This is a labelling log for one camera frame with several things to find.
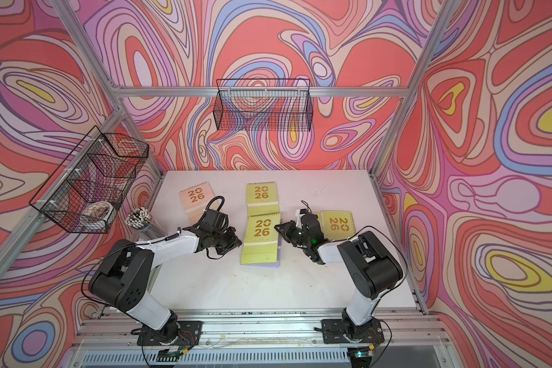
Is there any green calendar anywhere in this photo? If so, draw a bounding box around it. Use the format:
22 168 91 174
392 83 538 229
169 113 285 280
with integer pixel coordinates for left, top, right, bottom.
317 210 357 242
246 182 280 216
240 213 281 266

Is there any purple calendar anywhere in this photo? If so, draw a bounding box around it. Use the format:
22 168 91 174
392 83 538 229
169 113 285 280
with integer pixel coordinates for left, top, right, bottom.
254 261 281 268

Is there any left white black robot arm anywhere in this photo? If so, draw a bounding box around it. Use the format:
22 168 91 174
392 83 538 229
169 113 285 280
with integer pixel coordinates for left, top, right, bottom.
88 209 242 337

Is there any black wire basket back wall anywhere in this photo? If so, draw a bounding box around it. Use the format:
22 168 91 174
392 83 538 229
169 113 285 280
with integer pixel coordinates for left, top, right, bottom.
213 78 314 133

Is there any aluminium front rail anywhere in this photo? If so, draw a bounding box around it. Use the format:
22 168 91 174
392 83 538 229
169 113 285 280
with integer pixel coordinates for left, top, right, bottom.
63 310 461 367

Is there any black wire basket wall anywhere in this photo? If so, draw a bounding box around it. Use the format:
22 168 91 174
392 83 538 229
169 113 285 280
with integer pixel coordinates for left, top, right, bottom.
213 78 314 133
29 127 150 234

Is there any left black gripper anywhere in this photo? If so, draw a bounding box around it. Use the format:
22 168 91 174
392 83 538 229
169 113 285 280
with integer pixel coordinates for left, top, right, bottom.
211 226 244 255

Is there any tape roll in basket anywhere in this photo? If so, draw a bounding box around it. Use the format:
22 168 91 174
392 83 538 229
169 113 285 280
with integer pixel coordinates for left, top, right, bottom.
81 201 113 228

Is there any black wire basket left wall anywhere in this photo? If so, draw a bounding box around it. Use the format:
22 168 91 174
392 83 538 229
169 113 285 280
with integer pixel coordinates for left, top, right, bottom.
29 127 150 234

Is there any pink 2026 calendar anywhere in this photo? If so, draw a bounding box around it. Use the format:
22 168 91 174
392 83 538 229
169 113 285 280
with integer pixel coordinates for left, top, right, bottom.
179 182 215 225

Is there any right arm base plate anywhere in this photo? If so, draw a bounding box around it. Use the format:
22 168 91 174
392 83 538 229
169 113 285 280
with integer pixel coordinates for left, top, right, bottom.
314 318 385 346

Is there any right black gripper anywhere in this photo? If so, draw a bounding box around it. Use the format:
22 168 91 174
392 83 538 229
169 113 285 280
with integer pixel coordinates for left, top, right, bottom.
274 220 311 247

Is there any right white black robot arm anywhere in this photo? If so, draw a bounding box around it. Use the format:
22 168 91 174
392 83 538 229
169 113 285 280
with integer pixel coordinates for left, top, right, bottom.
274 210 407 328

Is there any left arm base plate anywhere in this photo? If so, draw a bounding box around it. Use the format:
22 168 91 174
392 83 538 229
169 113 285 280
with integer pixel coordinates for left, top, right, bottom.
137 320 203 348

